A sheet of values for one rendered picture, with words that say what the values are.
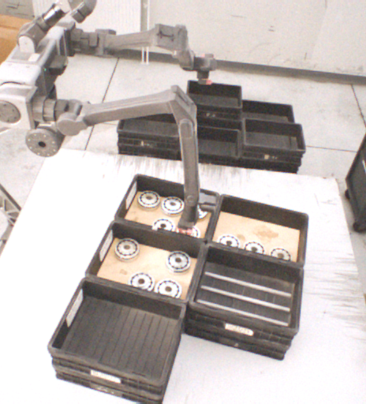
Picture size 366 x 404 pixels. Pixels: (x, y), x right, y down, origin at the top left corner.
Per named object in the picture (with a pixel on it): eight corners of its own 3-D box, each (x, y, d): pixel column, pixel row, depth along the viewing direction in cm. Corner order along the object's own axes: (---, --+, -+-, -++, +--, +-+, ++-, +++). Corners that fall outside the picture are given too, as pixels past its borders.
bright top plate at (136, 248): (110, 253, 185) (110, 252, 185) (121, 236, 192) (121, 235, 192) (132, 261, 183) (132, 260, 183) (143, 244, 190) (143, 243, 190)
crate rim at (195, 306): (187, 307, 165) (188, 304, 163) (205, 245, 186) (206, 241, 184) (296, 337, 160) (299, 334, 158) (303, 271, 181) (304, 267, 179)
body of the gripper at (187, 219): (199, 214, 193) (201, 202, 188) (192, 230, 186) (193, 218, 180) (185, 209, 194) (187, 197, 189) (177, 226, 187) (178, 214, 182)
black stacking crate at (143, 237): (85, 293, 176) (83, 276, 168) (113, 237, 197) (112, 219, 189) (184, 320, 172) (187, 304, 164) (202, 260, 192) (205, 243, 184)
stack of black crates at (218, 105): (180, 152, 346) (184, 102, 314) (183, 129, 367) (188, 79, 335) (232, 158, 346) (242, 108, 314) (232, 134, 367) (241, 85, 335)
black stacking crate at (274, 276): (185, 320, 172) (188, 304, 164) (203, 260, 192) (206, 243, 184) (289, 349, 167) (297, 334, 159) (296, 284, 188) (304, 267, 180)
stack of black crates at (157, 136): (117, 182, 317) (115, 130, 285) (125, 155, 338) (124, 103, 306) (174, 188, 317) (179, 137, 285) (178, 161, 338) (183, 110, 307)
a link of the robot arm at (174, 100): (188, 76, 142) (184, 97, 136) (198, 110, 152) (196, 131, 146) (60, 100, 154) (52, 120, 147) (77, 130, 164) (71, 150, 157)
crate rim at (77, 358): (45, 353, 149) (44, 349, 147) (83, 279, 170) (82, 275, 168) (163, 387, 144) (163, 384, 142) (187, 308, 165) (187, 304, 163)
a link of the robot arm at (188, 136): (179, 99, 150) (176, 121, 143) (196, 100, 149) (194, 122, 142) (186, 185, 183) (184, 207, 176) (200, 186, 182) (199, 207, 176)
